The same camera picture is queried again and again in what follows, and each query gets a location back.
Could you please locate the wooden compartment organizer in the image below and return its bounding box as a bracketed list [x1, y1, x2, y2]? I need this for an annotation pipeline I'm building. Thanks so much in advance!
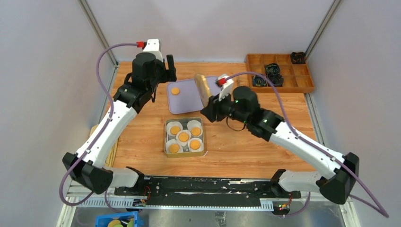
[245, 53, 315, 93]

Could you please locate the orange cookie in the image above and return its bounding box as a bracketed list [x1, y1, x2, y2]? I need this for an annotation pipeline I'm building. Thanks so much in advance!
[168, 143, 180, 154]
[178, 132, 190, 142]
[191, 127, 202, 137]
[170, 125, 181, 135]
[171, 87, 180, 96]
[189, 140, 201, 150]

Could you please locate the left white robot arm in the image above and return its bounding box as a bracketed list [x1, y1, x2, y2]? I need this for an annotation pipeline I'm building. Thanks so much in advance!
[62, 39, 177, 195]

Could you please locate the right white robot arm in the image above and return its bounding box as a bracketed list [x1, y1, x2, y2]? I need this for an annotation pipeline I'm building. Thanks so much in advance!
[195, 75, 359, 204]

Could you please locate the silver tin lid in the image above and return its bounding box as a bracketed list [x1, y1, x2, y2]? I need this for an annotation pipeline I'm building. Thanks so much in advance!
[194, 74, 213, 107]

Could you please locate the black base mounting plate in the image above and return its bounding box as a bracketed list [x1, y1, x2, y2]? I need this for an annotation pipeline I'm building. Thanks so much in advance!
[114, 176, 301, 208]

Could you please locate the gold cookie tin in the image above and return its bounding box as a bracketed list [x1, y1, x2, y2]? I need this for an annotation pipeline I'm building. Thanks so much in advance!
[164, 117, 207, 158]

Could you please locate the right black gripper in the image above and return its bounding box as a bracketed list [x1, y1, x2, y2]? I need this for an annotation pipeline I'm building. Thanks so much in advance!
[200, 89, 249, 125]

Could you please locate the blue plastic bin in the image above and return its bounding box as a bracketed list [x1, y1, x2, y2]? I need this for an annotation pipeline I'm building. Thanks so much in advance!
[95, 211, 145, 227]

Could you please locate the lavender tray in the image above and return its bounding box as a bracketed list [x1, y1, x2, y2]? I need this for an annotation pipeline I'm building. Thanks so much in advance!
[166, 76, 220, 114]

